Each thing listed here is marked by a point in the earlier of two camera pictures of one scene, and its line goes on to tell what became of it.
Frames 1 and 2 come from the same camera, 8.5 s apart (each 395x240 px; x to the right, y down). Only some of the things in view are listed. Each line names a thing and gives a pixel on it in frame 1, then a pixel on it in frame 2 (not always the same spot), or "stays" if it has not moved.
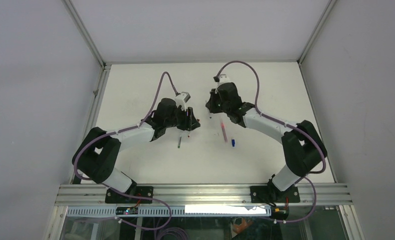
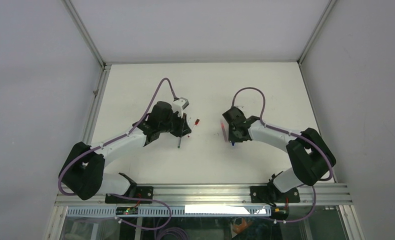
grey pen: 180,138 stays
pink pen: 224,131 stays
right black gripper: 210,105 → 232,139
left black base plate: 112,196 stays
